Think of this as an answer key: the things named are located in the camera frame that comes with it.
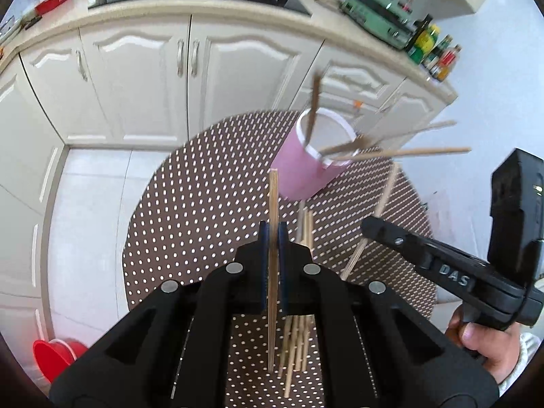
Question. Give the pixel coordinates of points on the red plastic basket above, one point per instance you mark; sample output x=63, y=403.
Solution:
x=53, y=2

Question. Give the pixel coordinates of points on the green electric cooker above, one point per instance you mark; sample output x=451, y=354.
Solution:
x=374, y=12

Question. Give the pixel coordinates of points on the person's right forearm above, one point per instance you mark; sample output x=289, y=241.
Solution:
x=529, y=348

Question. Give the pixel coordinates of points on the yellow green bottle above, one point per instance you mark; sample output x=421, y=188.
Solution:
x=427, y=42

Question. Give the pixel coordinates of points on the slim bamboo chopstick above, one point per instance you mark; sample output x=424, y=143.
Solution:
x=315, y=102
x=382, y=204
x=403, y=136
x=416, y=152
x=270, y=204

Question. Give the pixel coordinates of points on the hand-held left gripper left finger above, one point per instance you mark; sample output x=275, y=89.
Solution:
x=264, y=242

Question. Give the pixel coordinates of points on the brown polka dot tablecloth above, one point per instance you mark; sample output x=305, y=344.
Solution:
x=191, y=221

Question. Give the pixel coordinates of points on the person's right hand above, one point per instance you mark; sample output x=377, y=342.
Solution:
x=497, y=352

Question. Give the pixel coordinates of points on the pile of wooden chopsticks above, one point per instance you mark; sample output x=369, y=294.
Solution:
x=297, y=340

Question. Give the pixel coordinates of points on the red label sauce bottle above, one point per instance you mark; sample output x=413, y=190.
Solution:
x=448, y=61

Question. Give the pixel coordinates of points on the pink cup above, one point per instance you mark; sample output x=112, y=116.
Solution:
x=297, y=165

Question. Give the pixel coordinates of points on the red can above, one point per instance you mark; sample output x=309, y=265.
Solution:
x=407, y=6

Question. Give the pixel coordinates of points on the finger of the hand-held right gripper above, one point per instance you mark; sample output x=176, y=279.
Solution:
x=395, y=240

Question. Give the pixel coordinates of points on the dark slim sauce bottle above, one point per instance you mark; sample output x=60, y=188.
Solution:
x=437, y=53

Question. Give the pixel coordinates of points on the red plastic basin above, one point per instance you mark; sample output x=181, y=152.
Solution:
x=55, y=357

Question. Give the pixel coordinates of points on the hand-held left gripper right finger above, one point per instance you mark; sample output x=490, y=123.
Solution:
x=282, y=242

